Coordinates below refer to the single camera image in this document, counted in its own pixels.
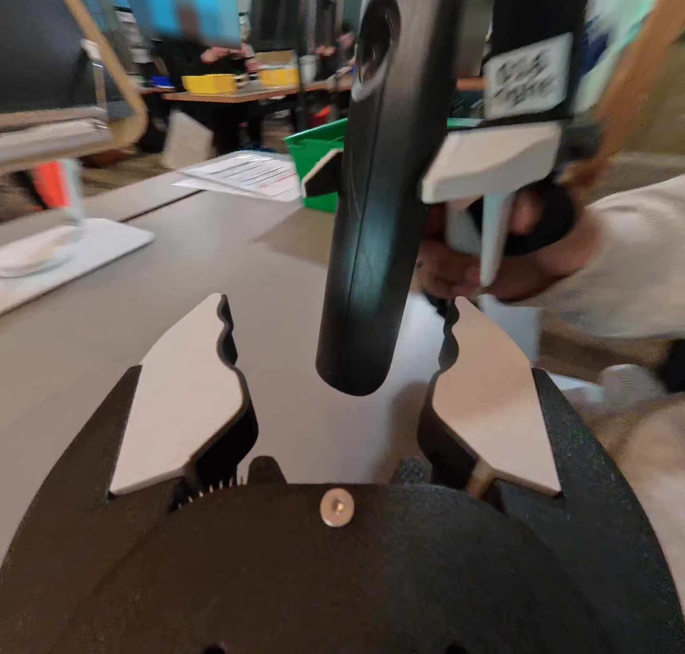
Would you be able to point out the yellow storage bin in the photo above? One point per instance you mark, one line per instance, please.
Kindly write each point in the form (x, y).
(279, 77)
(210, 84)

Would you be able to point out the person's right hand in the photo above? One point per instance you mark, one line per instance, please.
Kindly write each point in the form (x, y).
(455, 274)

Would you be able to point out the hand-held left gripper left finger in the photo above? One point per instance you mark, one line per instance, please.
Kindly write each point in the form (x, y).
(182, 397)

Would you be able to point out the green storage bin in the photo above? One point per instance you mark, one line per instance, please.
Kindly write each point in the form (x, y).
(310, 145)

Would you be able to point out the wooden workbench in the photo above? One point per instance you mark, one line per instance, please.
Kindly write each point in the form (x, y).
(267, 93)

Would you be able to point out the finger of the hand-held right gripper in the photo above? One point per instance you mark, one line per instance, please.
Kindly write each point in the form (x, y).
(324, 175)
(492, 159)

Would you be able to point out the white printed paper sheet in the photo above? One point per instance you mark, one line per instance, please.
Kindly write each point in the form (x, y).
(241, 175)

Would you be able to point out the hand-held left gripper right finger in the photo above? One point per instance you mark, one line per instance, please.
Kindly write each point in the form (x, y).
(492, 402)

